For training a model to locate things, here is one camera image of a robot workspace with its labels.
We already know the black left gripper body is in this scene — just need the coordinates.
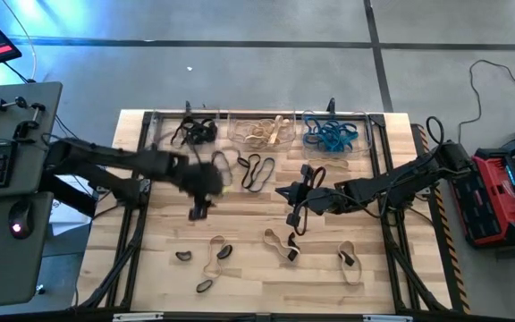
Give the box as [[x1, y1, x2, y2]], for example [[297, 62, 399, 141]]
[[169, 153, 226, 201]]

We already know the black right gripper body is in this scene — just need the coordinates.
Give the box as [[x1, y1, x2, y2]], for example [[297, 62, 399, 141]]
[[303, 186, 353, 217]]

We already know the clear plastic basket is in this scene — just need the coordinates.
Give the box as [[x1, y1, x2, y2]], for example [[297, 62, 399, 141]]
[[148, 108, 221, 151], [226, 108, 298, 152], [300, 108, 374, 158]]

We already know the white paper sheet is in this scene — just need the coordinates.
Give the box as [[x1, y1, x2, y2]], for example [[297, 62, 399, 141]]
[[47, 174, 94, 236]]

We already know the red and black equipment box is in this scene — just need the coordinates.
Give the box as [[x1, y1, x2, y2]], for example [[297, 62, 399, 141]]
[[452, 147, 515, 250]]

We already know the black computer mouse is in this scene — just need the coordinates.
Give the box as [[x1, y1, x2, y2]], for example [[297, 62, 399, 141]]
[[7, 198, 36, 240]]

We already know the grey side desk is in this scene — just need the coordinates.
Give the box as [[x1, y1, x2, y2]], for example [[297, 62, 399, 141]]
[[0, 81, 64, 310]]

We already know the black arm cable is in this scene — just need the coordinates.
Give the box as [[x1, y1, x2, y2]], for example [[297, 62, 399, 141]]
[[189, 141, 206, 167]]

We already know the silver metal bracket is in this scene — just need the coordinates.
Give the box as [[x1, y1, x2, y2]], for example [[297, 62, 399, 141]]
[[112, 311, 165, 322], [362, 314, 414, 322]]

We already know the black floor cable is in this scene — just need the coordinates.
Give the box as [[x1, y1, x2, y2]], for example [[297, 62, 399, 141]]
[[456, 59, 515, 160]]

